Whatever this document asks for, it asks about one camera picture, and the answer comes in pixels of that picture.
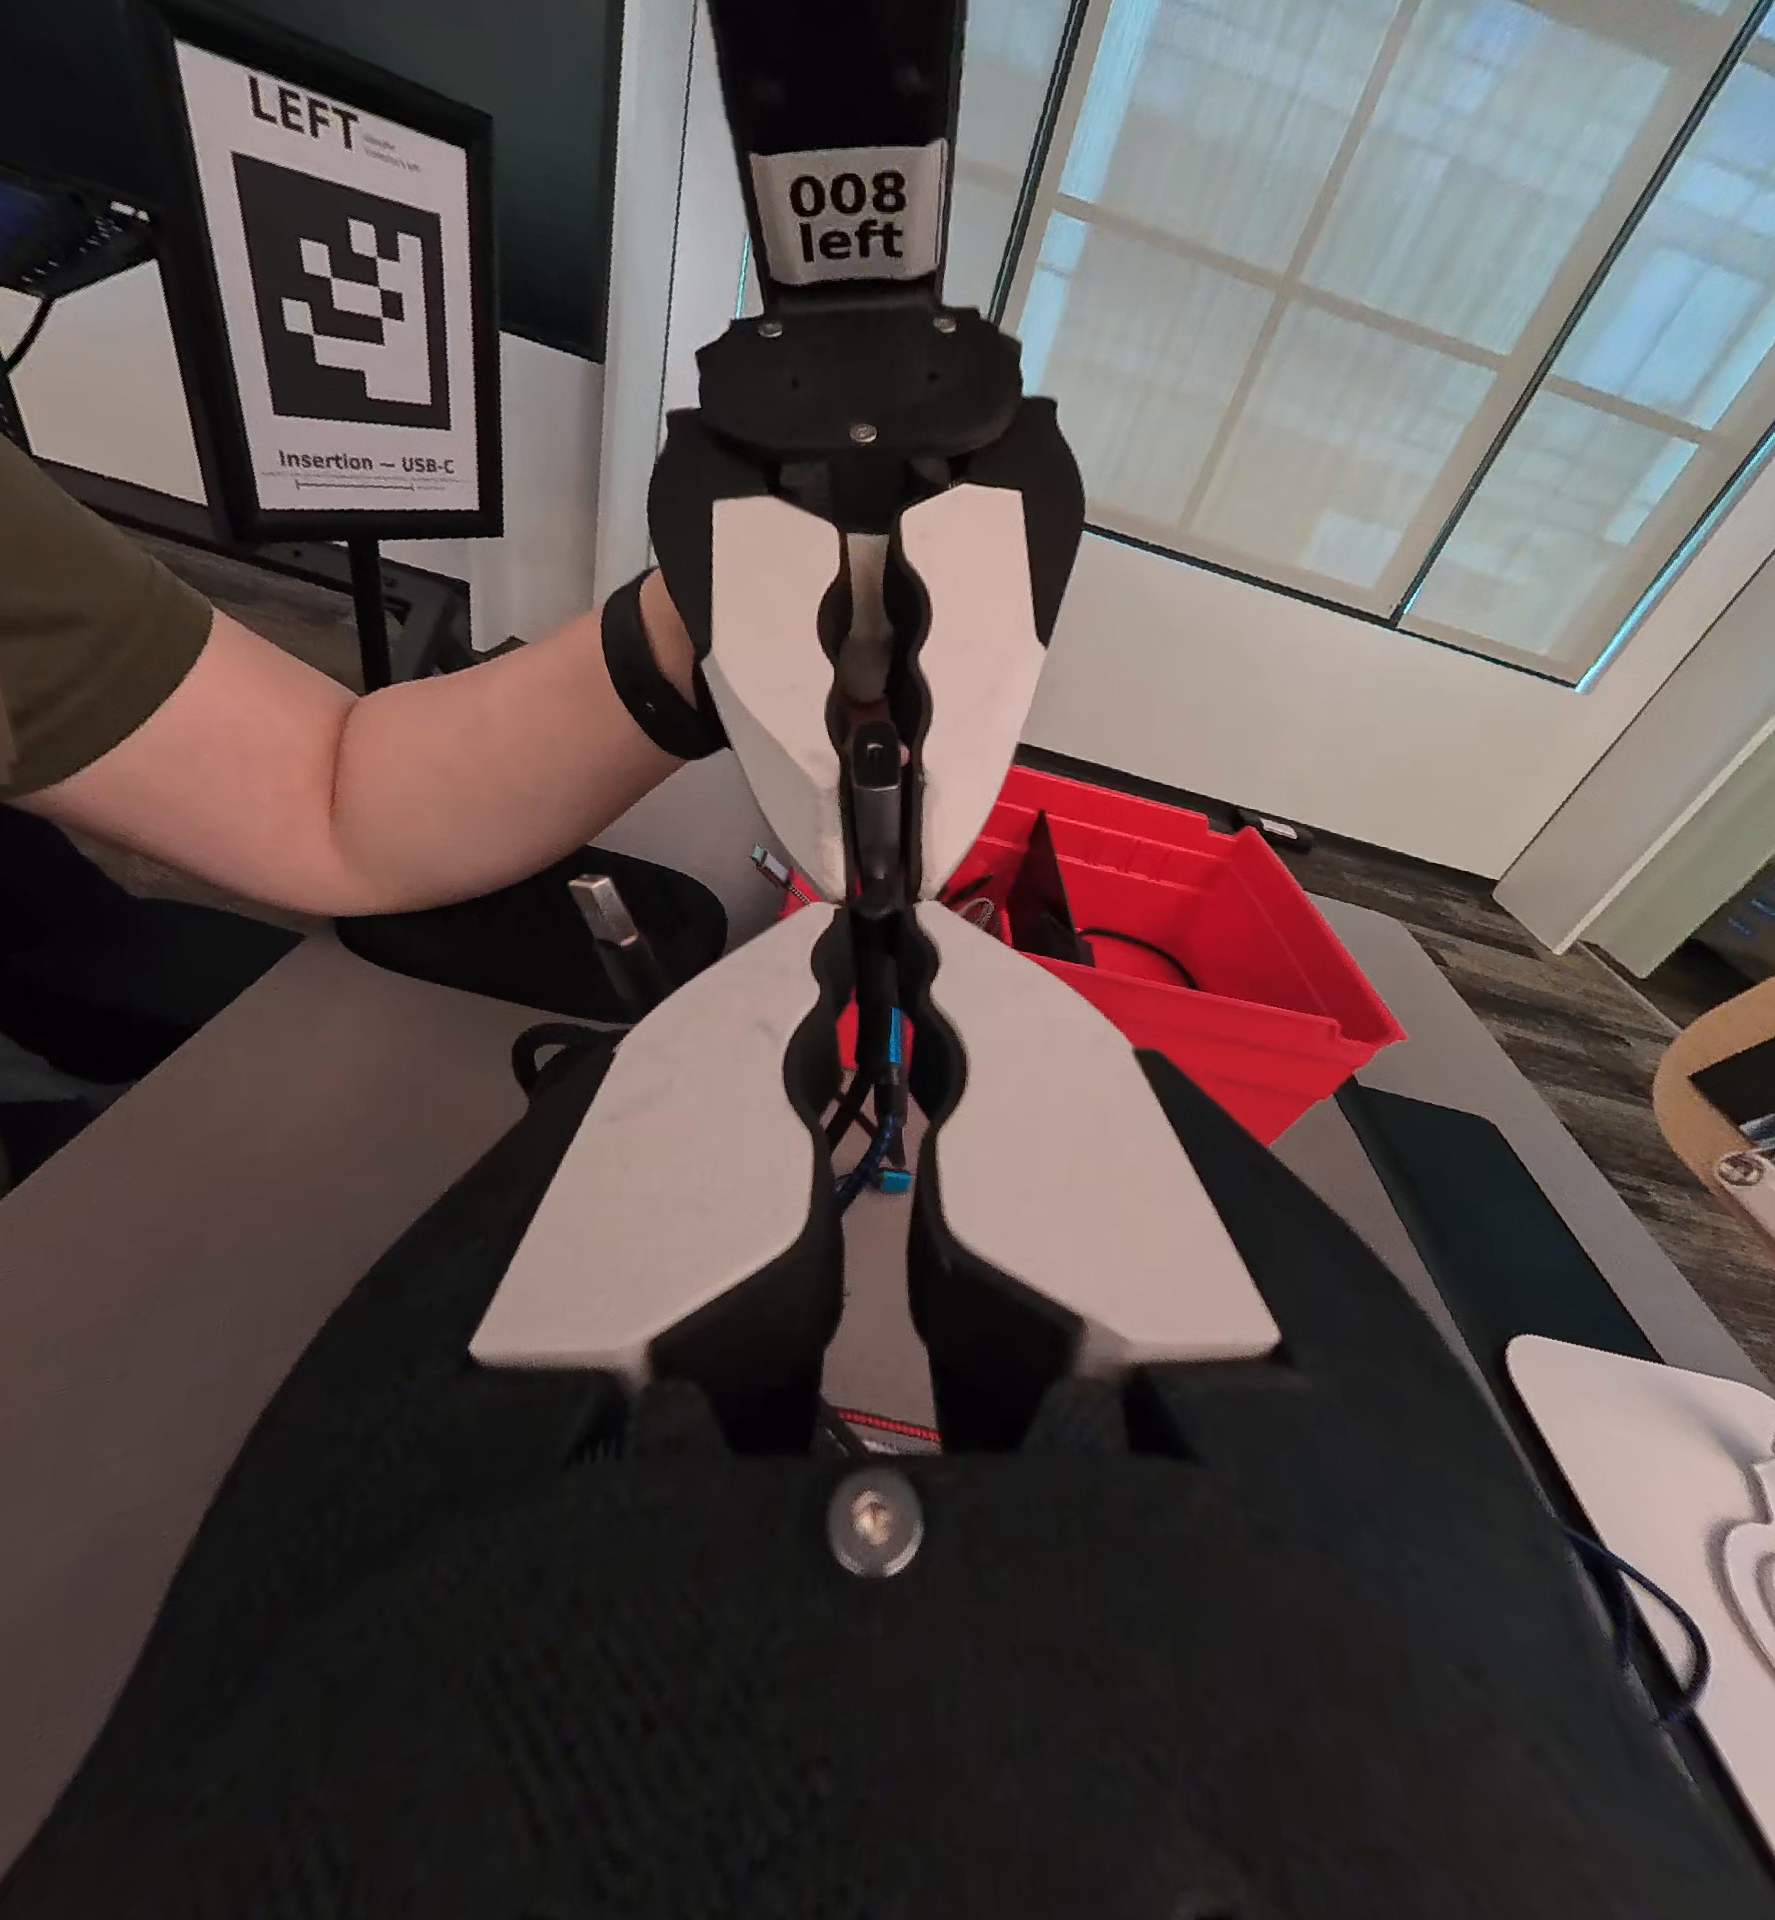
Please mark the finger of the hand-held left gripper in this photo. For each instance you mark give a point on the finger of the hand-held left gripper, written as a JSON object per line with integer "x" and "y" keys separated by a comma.
{"x": 983, "y": 645}
{"x": 767, "y": 645}

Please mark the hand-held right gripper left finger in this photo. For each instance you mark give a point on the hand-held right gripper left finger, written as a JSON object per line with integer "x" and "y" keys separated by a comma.
{"x": 677, "y": 1169}

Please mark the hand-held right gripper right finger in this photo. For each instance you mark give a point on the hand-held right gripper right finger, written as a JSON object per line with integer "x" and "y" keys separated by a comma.
{"x": 1082, "y": 1169}

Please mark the red plastic bin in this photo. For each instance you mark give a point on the red plastic bin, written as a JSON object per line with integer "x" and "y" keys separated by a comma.
{"x": 1248, "y": 991}

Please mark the person's left forearm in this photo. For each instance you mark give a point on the person's left forearm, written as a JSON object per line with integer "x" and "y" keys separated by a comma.
{"x": 421, "y": 779}

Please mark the black wristband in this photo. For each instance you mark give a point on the black wristband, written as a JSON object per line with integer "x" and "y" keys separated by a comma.
{"x": 633, "y": 690}

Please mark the black bin divider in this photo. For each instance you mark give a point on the black bin divider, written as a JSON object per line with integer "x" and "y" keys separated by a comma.
{"x": 1051, "y": 915}

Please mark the black floor outlet box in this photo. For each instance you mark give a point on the black floor outlet box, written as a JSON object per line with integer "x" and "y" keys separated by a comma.
{"x": 1276, "y": 831}

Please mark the black sign stand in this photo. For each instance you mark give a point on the black sign stand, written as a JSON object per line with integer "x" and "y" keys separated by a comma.
{"x": 366, "y": 616}

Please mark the dark rectangular desk mat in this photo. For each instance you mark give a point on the dark rectangular desk mat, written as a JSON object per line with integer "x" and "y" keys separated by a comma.
{"x": 1486, "y": 1246}

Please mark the framed marker sign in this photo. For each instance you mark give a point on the framed marker sign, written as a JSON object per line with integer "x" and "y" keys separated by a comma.
{"x": 363, "y": 465}

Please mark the large paned window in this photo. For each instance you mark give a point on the large paned window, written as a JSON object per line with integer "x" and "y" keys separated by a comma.
{"x": 1427, "y": 300}

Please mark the instruction board on white stand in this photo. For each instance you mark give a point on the instruction board on white stand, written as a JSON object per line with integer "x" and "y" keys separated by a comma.
{"x": 1697, "y": 1470}

